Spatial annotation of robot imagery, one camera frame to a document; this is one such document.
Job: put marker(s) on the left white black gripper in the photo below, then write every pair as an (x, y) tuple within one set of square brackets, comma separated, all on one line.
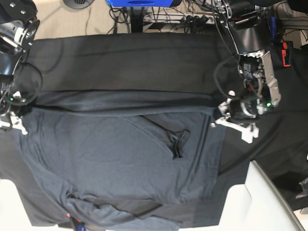
[(241, 115)]

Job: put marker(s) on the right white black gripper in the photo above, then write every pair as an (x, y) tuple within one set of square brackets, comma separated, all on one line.
[(9, 119)]

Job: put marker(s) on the dark grey T-shirt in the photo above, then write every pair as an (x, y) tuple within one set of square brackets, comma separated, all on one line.
[(91, 151)]

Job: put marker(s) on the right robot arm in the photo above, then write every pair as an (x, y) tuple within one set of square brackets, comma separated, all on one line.
[(18, 26)]

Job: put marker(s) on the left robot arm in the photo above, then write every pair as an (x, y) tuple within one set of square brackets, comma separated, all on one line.
[(246, 24)]

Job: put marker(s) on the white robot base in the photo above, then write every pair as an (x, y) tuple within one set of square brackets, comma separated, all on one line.
[(13, 216), (257, 205)]

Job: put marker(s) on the black table cloth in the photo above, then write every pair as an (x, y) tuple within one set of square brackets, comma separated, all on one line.
[(169, 62)]

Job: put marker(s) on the red black clamp right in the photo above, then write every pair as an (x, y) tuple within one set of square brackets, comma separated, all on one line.
[(286, 51)]

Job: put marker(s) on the red blue clamp bottom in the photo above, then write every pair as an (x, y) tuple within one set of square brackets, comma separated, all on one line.
[(76, 224)]

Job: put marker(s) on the round grey floor fan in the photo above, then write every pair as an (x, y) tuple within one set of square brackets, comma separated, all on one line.
[(78, 4)]

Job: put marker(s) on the white power strip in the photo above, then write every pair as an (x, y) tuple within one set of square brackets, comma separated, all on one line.
[(176, 18)]

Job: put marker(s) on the blue box on stand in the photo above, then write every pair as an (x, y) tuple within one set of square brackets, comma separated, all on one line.
[(144, 3)]

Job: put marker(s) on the blue clamp handle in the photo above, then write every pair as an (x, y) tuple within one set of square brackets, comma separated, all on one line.
[(273, 29)]

